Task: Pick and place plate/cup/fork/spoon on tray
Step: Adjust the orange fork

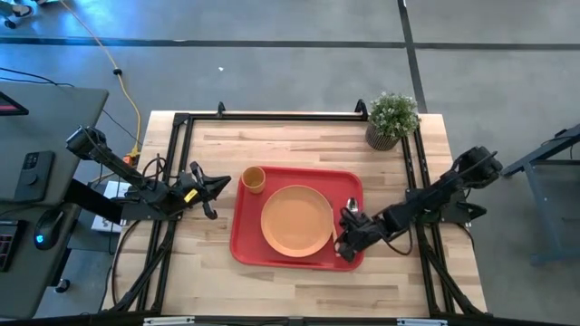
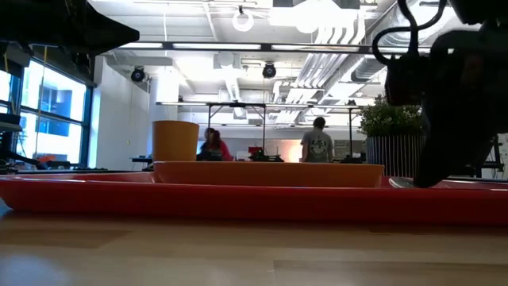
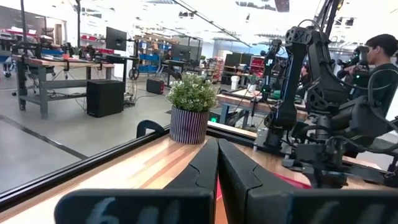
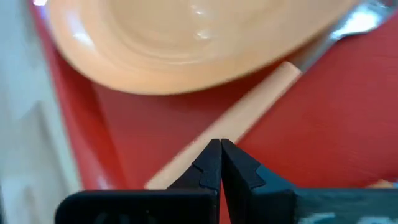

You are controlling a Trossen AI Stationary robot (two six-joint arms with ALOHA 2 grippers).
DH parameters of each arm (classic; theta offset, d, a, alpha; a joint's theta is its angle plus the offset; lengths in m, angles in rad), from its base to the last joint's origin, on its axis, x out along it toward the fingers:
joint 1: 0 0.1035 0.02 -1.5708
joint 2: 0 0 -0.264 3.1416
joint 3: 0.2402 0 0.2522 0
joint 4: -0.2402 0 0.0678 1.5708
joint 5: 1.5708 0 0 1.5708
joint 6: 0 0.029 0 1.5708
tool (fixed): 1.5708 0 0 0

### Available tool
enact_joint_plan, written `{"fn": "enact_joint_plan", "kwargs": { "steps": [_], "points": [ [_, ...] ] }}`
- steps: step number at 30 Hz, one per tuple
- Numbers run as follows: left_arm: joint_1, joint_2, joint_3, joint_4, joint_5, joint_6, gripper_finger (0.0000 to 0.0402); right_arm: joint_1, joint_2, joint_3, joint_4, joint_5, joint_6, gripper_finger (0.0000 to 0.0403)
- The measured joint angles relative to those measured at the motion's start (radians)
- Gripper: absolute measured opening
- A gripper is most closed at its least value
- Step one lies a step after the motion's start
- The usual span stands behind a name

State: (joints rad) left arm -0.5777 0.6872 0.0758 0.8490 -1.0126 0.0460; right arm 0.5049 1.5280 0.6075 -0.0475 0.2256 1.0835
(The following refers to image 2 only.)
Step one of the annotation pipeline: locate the orange cup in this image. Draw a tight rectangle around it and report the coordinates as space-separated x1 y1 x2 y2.
152 120 200 163

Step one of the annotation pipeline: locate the large glass window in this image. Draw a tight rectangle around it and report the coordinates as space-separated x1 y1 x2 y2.
0 58 95 171

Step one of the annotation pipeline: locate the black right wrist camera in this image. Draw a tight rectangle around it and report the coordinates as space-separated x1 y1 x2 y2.
383 54 429 107

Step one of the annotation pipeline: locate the green plant in ribbed pot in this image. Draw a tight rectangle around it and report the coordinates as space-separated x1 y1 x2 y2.
358 93 429 179

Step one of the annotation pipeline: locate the black gantry frame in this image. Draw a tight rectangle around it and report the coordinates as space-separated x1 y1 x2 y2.
206 102 267 162

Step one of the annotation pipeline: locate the silver ventilation duct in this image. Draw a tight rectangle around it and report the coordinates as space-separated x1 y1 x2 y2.
350 0 440 83

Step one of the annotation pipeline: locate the orange plate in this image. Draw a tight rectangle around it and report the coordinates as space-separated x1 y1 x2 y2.
153 160 386 189

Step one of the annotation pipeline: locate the red plastic tray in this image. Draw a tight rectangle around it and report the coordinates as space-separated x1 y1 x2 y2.
0 171 508 228

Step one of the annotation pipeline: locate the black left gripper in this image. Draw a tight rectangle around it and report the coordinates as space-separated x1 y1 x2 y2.
0 0 140 55

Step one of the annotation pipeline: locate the linear ceiling light bar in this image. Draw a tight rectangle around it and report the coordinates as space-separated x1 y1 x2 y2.
117 41 377 54

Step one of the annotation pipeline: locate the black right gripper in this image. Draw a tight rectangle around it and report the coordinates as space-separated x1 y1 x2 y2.
414 27 508 189

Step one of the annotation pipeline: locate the white ring lamp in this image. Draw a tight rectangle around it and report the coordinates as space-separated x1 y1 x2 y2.
232 6 256 33

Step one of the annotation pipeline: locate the person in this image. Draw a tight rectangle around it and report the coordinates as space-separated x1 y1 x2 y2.
199 127 235 162
299 116 335 164

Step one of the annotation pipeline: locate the black desk pole stand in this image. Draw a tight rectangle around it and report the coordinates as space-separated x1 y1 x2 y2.
491 133 503 178

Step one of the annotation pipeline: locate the black looped cable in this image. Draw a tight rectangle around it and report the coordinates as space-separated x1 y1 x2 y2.
371 0 448 67

